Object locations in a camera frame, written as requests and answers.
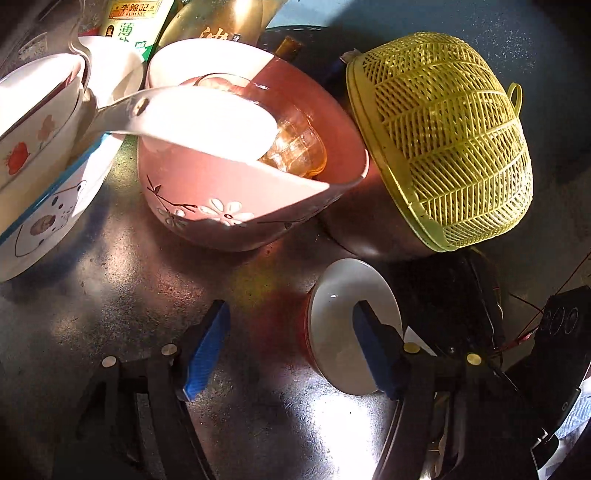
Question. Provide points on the amber glass cup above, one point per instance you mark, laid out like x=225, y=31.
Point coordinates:
x=297, y=149

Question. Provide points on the blue rim bear bowl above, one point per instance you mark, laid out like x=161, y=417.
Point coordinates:
x=50, y=218

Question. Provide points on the pink blossom bowl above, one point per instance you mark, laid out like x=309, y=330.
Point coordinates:
x=236, y=207

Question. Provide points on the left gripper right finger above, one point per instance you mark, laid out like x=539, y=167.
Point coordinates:
x=383, y=349

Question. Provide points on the white ceramic spoon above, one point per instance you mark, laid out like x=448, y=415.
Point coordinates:
x=210, y=121

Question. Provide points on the copper metal basin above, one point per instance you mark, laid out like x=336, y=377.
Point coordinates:
x=367, y=223

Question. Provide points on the red white bowl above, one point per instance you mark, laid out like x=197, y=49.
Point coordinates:
x=329, y=339

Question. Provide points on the clear labelled sauce bottle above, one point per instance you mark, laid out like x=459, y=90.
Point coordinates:
x=136, y=23

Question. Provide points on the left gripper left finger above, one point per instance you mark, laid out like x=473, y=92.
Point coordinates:
x=199, y=350

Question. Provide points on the yellow plastic food cover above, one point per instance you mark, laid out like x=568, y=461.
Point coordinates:
x=446, y=137

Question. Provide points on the white stacked small bowl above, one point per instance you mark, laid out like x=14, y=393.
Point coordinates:
x=42, y=105

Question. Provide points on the yellow oil bottle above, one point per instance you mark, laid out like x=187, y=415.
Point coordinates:
x=232, y=20

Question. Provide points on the black device with cables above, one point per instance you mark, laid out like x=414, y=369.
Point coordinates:
x=454, y=302

